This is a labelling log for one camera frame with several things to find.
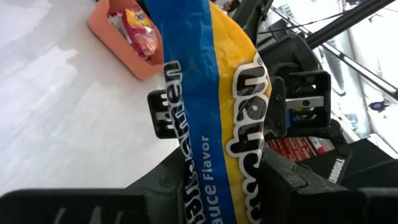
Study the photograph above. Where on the salmon plastic bin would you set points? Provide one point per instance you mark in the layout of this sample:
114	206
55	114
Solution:
118	53

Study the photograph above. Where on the red shelving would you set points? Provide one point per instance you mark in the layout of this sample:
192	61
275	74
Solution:
289	149

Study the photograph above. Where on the blue yellow Maruchan ramen pack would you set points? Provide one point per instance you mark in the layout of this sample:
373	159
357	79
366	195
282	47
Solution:
202	93

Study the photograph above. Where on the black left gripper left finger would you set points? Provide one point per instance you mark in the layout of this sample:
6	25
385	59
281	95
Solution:
93	208

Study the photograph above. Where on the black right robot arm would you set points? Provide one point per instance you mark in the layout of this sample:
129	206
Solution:
337	169

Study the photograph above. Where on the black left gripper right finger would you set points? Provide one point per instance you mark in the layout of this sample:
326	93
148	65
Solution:
311	205

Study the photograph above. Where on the black frame strut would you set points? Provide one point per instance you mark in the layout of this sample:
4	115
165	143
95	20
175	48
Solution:
348	21

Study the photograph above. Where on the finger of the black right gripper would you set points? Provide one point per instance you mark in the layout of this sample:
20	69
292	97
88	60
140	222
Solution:
277	109

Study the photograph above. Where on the maroon Maruchan ramen pack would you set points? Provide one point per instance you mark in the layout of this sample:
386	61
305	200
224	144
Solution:
140	34

